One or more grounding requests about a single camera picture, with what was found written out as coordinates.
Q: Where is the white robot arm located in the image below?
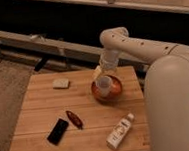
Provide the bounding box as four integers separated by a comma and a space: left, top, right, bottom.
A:
94, 27, 189, 151

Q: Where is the wooden table board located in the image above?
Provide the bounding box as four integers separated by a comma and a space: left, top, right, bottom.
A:
10, 66, 149, 151

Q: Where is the black rectangular phone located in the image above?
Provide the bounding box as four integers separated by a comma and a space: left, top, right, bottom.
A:
47, 118, 69, 145

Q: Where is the dark red oblong object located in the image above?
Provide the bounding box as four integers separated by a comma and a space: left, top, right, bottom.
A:
66, 111, 83, 130

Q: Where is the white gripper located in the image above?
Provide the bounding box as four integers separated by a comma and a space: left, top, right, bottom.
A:
92, 49, 119, 80

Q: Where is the white plastic bottle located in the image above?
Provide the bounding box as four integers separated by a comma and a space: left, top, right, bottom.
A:
106, 113, 134, 150

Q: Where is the white plastic cup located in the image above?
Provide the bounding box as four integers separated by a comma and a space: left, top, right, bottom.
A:
95, 76, 113, 96

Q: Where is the orange bowl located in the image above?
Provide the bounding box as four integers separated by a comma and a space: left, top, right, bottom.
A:
91, 75, 123, 102

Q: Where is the long grey rail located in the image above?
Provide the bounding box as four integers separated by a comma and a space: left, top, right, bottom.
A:
0, 12, 148, 80

